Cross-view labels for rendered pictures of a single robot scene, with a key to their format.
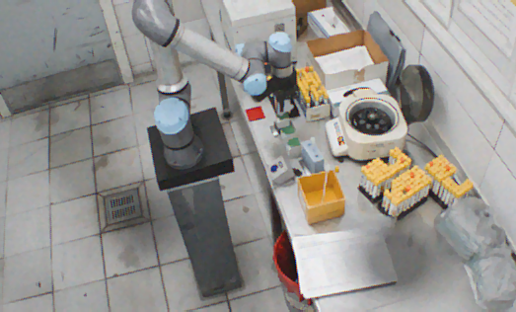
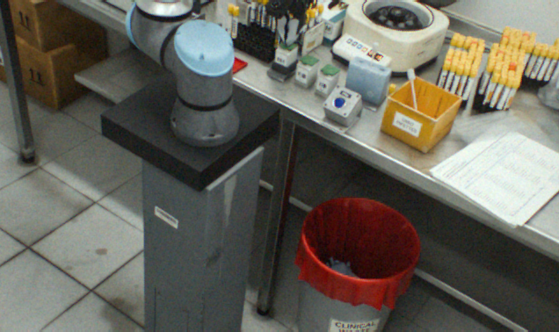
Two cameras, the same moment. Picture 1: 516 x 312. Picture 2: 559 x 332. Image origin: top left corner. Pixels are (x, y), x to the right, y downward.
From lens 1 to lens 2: 125 cm
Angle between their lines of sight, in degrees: 35
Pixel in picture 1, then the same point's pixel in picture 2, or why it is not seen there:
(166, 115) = (206, 44)
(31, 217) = not seen: outside the picture
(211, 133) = not seen: hidden behind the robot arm
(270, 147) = (291, 93)
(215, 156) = (255, 112)
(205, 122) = not seen: hidden behind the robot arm
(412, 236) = (540, 123)
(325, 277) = (512, 195)
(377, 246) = (523, 143)
